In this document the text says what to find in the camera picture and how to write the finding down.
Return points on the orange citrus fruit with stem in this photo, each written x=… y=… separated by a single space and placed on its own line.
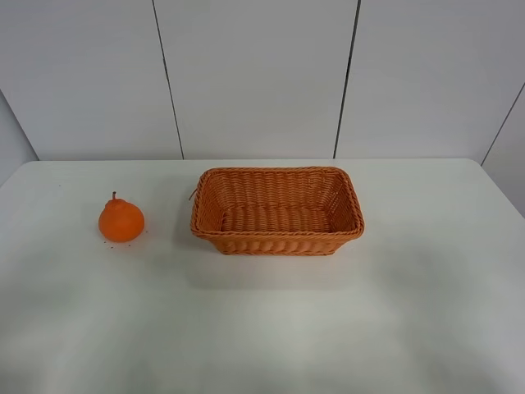
x=120 y=221

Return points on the orange woven wicker basket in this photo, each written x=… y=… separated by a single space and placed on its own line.
x=297 y=211

